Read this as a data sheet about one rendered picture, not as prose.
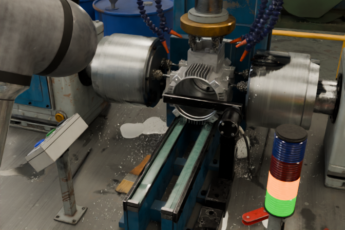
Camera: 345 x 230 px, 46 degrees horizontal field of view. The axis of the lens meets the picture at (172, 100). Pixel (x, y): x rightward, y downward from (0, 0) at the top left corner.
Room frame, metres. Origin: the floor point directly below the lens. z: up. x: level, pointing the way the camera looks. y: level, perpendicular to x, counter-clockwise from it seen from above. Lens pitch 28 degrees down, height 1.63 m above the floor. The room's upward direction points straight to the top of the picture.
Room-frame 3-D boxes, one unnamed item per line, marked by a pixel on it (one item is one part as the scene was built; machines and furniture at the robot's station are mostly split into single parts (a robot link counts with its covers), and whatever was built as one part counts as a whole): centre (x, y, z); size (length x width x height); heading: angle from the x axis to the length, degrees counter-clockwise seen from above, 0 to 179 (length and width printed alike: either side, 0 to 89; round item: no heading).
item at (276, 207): (0.65, -0.22, 1.05); 0.06 x 0.06 x 0.04
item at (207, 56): (1.29, -0.11, 1.11); 0.12 x 0.11 x 0.07; 162
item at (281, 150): (0.65, -0.22, 1.19); 0.06 x 0.06 x 0.04
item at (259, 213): (0.85, -0.23, 0.81); 0.09 x 0.03 x 0.02; 115
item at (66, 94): (1.44, 0.46, 0.99); 0.35 x 0.31 x 0.37; 72
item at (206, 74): (1.25, -0.10, 1.01); 0.20 x 0.19 x 0.19; 162
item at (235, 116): (1.18, -0.26, 0.92); 0.45 x 0.13 x 0.24; 162
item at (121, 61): (1.35, 0.19, 1.04); 0.37 x 0.25 x 0.25; 72
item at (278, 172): (0.65, -0.22, 1.14); 0.06 x 0.06 x 0.04
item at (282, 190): (0.65, -0.22, 1.10); 0.06 x 0.06 x 0.04
